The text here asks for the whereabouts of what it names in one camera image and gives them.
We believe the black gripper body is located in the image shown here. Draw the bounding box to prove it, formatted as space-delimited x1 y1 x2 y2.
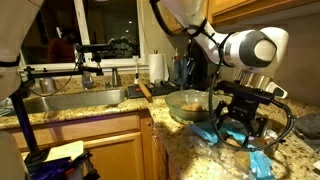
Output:
229 97 262 124

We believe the brown potato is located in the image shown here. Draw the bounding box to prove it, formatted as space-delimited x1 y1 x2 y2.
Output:
233 151 252 169
226 136 244 149
181 101 205 113

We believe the blue and clear potato bag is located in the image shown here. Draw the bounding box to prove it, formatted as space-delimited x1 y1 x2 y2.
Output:
186 120 281 180

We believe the clear glass bowl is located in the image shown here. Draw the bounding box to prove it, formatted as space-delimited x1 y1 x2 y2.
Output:
164 89 222 123

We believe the black countertop appliance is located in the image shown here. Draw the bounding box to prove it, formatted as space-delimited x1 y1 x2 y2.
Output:
185 39 218 92

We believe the blue bottle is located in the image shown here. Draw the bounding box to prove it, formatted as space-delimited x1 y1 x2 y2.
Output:
181 50 198 86

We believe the black counter mat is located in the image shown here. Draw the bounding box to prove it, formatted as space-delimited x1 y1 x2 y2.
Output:
126 81 180 100

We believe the clear plastic bottle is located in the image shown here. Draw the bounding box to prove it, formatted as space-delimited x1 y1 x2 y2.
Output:
170 47 183 84

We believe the wooden rolling pin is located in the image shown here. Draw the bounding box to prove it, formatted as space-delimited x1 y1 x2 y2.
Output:
137 80 155 104

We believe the white paper towel roll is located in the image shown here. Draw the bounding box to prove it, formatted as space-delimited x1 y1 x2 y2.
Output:
148 49 167 85

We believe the white dish brush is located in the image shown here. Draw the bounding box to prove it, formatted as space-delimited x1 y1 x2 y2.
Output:
132 55 141 86

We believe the metal soap dispenser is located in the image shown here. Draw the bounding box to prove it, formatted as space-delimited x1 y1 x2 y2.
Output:
110 66 123 88

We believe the wooden base cabinet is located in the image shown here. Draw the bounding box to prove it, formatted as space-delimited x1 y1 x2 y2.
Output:
4 109 169 180

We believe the chrome faucet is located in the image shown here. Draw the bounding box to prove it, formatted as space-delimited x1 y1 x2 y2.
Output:
80 70 95 91

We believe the stainless steel sink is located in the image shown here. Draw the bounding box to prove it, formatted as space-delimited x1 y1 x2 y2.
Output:
4 88 129 117

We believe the light wooden board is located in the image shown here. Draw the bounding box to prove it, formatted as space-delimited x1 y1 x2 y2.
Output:
20 140 85 163

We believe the purple and red vacuum cleaner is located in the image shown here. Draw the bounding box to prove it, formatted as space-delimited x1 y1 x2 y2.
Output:
27 150 102 180

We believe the metal cup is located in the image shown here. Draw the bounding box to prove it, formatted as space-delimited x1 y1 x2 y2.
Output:
39 76 58 95

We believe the black stand pole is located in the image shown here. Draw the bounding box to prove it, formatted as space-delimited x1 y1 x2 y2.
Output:
8 78 51 168

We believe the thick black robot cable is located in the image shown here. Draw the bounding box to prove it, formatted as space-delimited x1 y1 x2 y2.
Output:
148 0 296 153

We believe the black wrist-mounted camera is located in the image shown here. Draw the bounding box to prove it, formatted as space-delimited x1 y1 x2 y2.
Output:
215 80 276 106

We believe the wooden wall cabinet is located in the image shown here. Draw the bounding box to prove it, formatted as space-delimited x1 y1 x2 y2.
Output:
163 0 320 33

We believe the black stereo camera bar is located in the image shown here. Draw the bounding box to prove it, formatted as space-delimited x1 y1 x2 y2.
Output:
73 42 114 55

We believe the white kitchen window frame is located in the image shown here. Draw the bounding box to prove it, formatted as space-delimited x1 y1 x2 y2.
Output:
12 0 150 74

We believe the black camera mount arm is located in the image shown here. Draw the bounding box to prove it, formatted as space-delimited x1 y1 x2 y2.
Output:
23 53 105 81

